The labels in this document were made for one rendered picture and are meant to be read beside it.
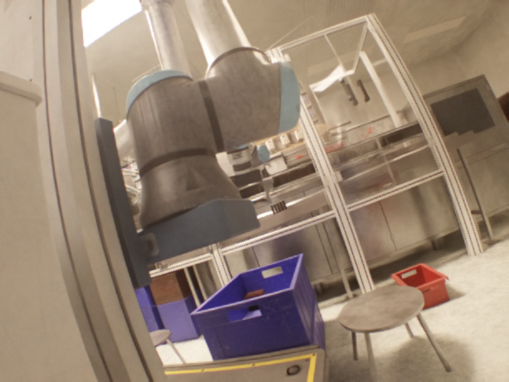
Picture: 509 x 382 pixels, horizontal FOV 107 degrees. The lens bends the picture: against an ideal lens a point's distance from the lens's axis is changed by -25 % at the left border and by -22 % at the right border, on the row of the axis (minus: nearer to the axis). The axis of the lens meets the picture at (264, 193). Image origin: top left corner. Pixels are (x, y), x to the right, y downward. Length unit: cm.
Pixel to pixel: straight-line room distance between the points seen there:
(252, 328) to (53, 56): 89
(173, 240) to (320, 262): 157
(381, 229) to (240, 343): 133
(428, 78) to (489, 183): 410
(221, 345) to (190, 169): 73
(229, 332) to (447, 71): 621
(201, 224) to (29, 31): 53
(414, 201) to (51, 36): 202
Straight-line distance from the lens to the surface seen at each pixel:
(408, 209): 197
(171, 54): 84
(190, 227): 37
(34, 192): 24
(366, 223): 188
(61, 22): 58
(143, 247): 43
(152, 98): 46
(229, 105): 44
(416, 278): 160
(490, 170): 231
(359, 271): 159
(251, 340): 94
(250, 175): 94
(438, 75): 624
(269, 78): 47
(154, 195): 39
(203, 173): 39
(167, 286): 199
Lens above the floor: 66
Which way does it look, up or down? 7 degrees up
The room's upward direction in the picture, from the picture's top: 20 degrees counter-clockwise
